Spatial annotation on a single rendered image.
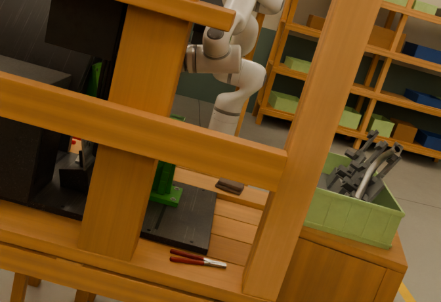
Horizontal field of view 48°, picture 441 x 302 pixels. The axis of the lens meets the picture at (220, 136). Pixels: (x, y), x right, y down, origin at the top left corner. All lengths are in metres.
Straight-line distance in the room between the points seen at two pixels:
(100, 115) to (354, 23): 0.59
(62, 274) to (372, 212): 1.21
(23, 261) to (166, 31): 0.69
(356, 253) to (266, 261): 0.82
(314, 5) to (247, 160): 6.25
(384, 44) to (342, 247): 5.26
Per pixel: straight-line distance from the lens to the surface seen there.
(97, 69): 1.54
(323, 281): 2.09
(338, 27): 1.11
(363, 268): 2.07
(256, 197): 1.84
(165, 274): 1.30
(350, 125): 7.14
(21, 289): 2.44
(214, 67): 1.43
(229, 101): 2.07
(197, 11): 1.06
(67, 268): 1.36
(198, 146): 1.10
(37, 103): 1.16
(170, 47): 1.11
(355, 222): 2.05
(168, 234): 1.42
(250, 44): 1.95
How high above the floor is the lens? 1.58
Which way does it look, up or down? 16 degrees down
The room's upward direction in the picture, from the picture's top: 16 degrees clockwise
